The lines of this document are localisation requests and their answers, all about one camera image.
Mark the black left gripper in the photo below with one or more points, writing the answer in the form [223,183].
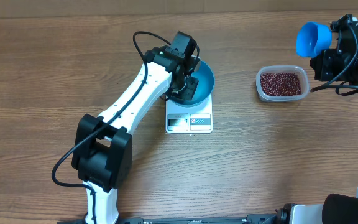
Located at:
[189,93]

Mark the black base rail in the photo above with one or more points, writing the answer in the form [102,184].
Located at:
[250,219]

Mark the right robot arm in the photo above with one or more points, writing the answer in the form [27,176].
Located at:
[329,138]

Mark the white digital kitchen scale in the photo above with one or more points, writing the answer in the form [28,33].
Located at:
[186,119]

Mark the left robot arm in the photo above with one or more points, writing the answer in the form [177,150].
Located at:
[102,154]

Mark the blue plastic measuring scoop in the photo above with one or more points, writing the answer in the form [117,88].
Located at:
[312,39]

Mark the red beans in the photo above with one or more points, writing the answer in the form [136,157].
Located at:
[280,84]

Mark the teal metal bowl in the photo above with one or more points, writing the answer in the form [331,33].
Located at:
[204,88]

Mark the clear plastic food container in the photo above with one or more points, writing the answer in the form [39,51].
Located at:
[283,69]

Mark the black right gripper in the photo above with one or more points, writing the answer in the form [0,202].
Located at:
[322,67]

